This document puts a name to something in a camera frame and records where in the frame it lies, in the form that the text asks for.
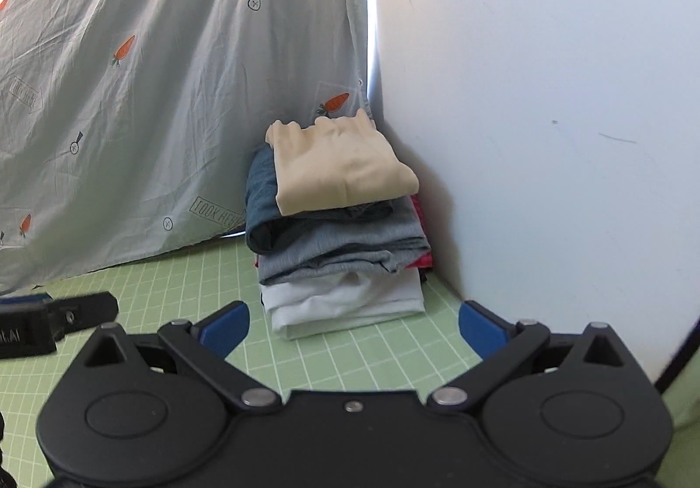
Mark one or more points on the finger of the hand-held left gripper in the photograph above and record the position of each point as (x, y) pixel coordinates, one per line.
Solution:
(87, 310)

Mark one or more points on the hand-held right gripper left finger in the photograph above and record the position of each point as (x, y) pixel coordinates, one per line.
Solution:
(227, 328)

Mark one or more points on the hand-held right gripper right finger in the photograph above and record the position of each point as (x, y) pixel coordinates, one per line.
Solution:
(481, 330)

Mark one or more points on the peach garment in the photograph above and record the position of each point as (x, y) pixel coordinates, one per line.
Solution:
(333, 165)

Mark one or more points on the green grid cutting mat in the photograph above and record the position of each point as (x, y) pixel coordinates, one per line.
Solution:
(180, 280)

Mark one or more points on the white folded garment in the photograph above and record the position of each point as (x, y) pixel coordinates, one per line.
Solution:
(339, 307)

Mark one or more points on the dark blue folded garment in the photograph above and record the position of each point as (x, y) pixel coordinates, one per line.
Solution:
(262, 198)

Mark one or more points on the grey folded garment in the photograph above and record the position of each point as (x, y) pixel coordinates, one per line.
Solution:
(339, 247)

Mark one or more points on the grey carrot print curtain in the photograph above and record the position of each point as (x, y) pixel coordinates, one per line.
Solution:
(164, 110)

